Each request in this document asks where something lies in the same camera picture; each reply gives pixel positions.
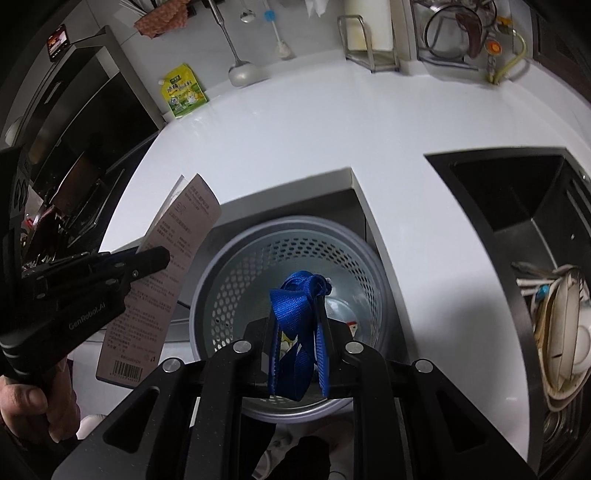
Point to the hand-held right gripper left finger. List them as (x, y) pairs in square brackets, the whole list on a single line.
[(217, 406)]

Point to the white bottle brush blue collar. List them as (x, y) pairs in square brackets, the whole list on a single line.
[(282, 48)]

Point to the white slipper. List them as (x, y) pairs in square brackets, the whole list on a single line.
[(92, 424)]

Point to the printed paper card with barcode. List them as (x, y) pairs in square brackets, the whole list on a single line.
[(184, 217)]

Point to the steel ladle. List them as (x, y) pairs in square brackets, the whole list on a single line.
[(242, 74)]

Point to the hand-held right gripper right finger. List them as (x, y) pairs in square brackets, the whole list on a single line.
[(324, 360)]

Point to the black dish rack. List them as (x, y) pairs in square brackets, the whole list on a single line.
[(443, 62)]

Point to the steel spoon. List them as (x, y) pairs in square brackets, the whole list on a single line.
[(248, 15)]

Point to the steel cutting board rack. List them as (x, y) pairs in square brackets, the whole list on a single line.
[(374, 60)]

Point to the pile of white dishes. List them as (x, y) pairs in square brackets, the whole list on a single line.
[(568, 332)]

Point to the orange cloth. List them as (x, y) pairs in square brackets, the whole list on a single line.
[(159, 18)]

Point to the grey perforated trash bin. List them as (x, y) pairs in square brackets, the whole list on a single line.
[(231, 286)]

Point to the person's left hand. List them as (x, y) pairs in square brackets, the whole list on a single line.
[(27, 406)]

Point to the hanging white paper towel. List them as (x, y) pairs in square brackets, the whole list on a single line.
[(316, 7)]

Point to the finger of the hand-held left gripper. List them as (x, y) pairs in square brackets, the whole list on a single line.
[(150, 262)]

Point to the orange gas valve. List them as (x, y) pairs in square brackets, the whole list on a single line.
[(493, 47)]

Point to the black cooktop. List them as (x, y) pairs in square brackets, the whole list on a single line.
[(92, 120)]

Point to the white cutting board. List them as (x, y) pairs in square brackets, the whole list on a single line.
[(369, 25)]

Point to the black device red screen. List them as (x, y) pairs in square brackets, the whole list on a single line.
[(58, 44)]

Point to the yellow seasoning pouch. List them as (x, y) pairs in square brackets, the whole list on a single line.
[(184, 92)]

